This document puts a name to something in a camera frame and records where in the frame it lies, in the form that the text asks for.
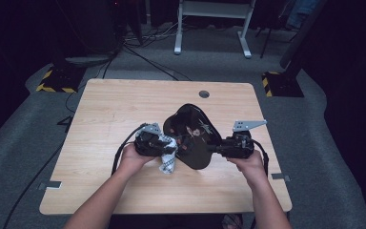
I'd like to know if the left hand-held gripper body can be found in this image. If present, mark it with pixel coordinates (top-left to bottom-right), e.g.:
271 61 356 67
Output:
133 122 174 157

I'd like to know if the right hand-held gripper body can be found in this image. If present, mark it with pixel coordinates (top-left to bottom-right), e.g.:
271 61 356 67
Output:
218 119 268 160

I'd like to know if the black floral lacquer tray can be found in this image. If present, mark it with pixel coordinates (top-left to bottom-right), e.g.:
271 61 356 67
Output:
162 103 223 171

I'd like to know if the white patterned cloth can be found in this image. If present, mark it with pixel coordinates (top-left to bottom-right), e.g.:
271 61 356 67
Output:
158 133 179 175

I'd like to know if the person's left hand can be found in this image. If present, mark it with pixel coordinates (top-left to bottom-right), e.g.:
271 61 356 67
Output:
117 143 156 177

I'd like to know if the person's right hand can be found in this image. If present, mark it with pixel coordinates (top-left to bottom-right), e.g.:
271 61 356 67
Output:
227 149 268 189

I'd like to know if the grey tape strip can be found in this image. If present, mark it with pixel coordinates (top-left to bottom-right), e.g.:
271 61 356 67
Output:
37 180 63 191
271 172 291 183

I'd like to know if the light patterned fabric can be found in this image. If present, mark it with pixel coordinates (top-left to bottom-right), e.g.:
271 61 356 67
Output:
222 213 244 229

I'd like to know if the person's dark clothing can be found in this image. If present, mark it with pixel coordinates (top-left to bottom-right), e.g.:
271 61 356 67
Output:
109 213 225 229

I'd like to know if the black tripod stand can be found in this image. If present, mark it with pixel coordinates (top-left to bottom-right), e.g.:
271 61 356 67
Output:
256 18 299 60

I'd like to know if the grey slanted pole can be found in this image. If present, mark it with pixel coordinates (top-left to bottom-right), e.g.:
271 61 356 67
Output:
279 0 328 70

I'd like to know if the dark stand with grey base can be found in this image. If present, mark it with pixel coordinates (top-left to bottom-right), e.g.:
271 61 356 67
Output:
51 0 123 69

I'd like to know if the blue denim cloth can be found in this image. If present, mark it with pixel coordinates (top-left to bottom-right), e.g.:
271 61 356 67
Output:
287 0 320 30

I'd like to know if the right hand-held gripper cable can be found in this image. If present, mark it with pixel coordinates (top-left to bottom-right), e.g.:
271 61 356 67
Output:
252 138 270 177

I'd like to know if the hand-held gripper cable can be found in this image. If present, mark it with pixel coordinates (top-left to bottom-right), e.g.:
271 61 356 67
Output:
252 138 270 177
111 122 149 177

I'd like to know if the left hand-held gripper cable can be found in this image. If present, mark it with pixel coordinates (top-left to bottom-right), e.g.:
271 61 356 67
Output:
111 122 149 177

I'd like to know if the black yellow striped base plate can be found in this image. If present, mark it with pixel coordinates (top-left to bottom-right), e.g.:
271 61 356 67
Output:
261 71 305 98
35 65 87 94

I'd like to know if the long black floor cable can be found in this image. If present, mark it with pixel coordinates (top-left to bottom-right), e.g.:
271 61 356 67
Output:
122 44 193 82

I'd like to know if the thin black floor cable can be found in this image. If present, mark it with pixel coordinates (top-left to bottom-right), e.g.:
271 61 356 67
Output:
65 83 89 115

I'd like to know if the tangle of floor cables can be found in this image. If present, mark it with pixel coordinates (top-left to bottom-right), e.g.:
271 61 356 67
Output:
123 22 180 44

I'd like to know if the black cable along floor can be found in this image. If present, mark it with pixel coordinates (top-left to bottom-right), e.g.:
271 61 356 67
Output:
2 142 67 229

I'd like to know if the white metal desk frame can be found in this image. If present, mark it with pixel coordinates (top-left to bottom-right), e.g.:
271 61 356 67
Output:
173 0 257 59

